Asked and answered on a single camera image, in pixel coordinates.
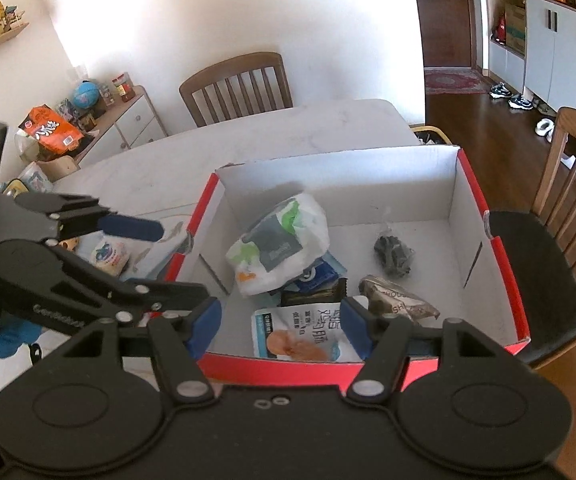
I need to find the blue globe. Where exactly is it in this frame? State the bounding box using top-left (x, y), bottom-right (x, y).
top-left (73, 81), bottom-right (101, 108)

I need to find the brown front door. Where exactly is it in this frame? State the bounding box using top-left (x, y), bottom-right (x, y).
top-left (410, 0), bottom-right (474, 68)

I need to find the person's left hand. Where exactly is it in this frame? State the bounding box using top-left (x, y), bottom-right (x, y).
top-left (0, 285), bottom-right (41, 358)

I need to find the white side cabinet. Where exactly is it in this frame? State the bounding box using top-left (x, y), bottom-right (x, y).
top-left (75, 85), bottom-right (169, 168)

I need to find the red-lidded jar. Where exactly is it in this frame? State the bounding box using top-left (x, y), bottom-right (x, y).
top-left (112, 72), bottom-right (135, 102)

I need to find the white bun packet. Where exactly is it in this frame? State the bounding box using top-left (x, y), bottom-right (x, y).
top-left (90, 237), bottom-right (131, 277)

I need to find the wooden chair with black cushion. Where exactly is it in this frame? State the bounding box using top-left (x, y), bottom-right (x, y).
top-left (483, 106), bottom-right (576, 368)

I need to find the clear bag of dark tea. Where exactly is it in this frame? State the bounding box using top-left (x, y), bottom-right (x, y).
top-left (373, 220), bottom-right (416, 278)

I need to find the grey wall cabinet unit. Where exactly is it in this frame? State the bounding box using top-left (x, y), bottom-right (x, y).
top-left (488, 0), bottom-right (576, 123)

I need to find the orange snack bag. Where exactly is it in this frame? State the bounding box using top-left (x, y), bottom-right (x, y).
top-left (22, 105), bottom-right (83, 156)

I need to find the white wet wipes pack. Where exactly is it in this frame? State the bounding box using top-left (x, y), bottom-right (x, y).
top-left (225, 192), bottom-right (330, 297)

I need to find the white marble desktop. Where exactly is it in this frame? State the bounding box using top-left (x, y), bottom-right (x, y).
top-left (0, 99), bottom-right (421, 406)

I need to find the brown foil packet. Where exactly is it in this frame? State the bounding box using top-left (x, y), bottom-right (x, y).
top-left (358, 275), bottom-right (441, 328)

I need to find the black snack packet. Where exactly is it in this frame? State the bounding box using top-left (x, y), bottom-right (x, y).
top-left (280, 280), bottom-right (346, 308)

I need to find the blue fish-print table mat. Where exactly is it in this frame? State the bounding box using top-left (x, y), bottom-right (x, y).
top-left (75, 215), bottom-right (191, 283)

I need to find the red cardboard box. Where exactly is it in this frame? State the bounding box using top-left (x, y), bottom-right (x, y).
top-left (165, 145), bottom-right (531, 393)

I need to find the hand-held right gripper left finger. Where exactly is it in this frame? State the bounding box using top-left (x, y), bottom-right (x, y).
top-left (33, 296), bottom-right (221, 405)

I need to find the blue printed white cup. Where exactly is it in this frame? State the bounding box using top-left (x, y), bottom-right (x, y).
top-left (18, 162), bottom-right (54, 193)

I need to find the cardboard storage box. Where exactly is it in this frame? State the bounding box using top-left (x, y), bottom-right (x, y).
top-left (504, 2), bottom-right (526, 56)

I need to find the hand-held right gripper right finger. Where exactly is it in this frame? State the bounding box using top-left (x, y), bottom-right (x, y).
top-left (340, 296), bottom-right (516, 403)

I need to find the red door rug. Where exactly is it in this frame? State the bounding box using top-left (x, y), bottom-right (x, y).
top-left (424, 69), bottom-right (491, 95)

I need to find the blue snack packet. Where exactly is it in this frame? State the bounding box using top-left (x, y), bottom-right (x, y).
top-left (283, 255), bottom-right (349, 293)

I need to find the white chicken snack packet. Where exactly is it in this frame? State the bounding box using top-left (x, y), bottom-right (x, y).
top-left (251, 302), bottom-right (364, 363)

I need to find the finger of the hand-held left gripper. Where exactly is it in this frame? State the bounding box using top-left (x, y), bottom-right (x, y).
top-left (30, 252), bottom-right (209, 332)
top-left (15, 191), bottom-right (165, 243)

